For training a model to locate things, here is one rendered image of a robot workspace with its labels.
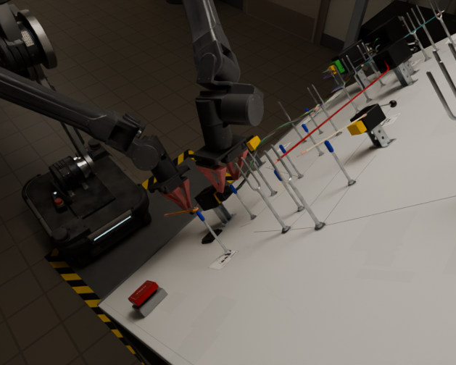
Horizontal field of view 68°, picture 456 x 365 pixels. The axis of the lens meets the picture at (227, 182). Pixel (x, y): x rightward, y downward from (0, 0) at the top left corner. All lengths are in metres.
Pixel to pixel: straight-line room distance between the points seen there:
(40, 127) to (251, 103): 2.57
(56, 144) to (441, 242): 2.66
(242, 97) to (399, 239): 0.34
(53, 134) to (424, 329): 2.81
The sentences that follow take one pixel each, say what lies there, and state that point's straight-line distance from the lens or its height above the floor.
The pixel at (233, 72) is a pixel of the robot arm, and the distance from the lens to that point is 0.67.
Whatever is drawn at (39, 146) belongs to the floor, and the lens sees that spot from 2.87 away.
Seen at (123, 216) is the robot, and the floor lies 0.24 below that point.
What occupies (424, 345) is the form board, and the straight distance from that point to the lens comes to 0.31.
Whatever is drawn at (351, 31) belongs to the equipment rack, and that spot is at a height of 1.13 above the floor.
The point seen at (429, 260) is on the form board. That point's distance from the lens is 0.37.
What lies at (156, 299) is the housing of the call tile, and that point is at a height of 1.10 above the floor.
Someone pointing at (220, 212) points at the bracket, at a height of 1.08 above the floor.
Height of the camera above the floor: 1.71
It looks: 49 degrees down
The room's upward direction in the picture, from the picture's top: straight up
